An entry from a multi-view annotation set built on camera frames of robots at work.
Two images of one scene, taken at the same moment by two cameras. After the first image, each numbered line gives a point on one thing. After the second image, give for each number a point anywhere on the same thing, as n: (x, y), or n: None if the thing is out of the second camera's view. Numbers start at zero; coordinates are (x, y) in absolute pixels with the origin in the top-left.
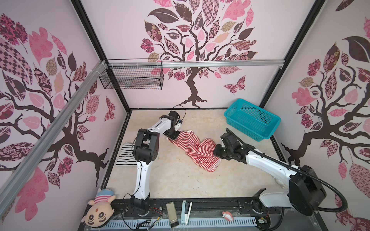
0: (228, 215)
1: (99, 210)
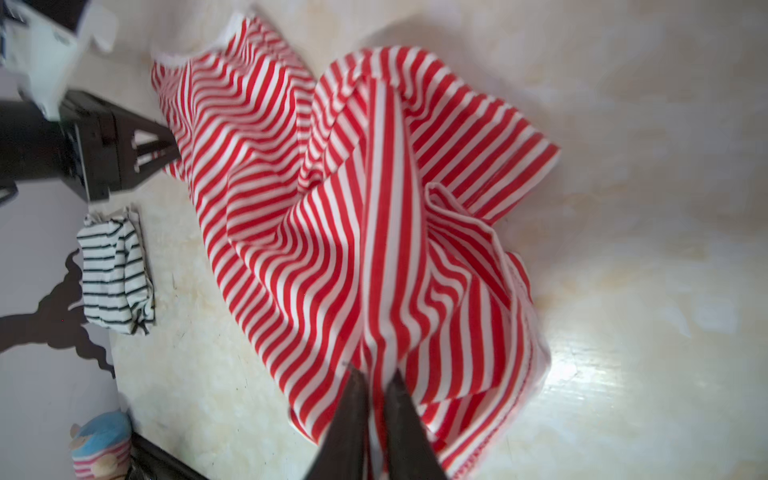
0: None
1: (100, 446)
